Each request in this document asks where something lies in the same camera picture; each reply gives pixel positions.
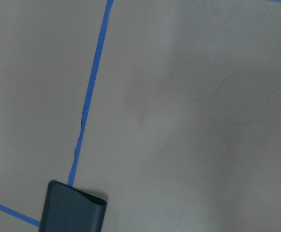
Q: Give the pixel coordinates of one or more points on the black mouse pad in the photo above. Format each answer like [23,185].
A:
[68,209]

